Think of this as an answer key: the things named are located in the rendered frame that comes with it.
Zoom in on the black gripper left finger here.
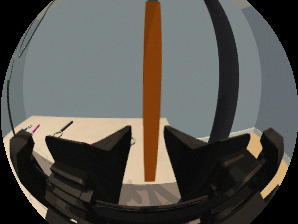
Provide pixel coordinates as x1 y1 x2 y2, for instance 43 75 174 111
45 125 132 205

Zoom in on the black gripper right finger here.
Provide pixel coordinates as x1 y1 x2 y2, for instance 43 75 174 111
164 125 251 202

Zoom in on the orange handle with grey tip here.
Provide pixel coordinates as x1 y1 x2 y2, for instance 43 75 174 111
142 0 162 183

